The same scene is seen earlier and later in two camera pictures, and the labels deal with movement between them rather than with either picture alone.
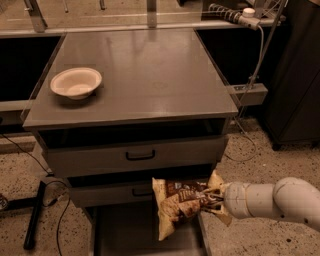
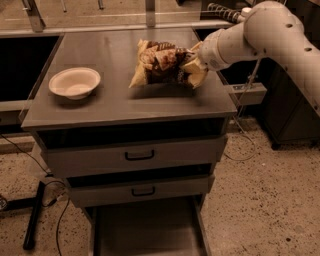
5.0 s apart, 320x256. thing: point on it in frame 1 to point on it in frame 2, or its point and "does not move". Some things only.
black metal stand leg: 29,238 does not move
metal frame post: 39,23 does not move
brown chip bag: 177,200 to 162,63
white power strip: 247,17 does not move
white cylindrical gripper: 234,198 to 210,50
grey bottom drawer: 133,231 does not move
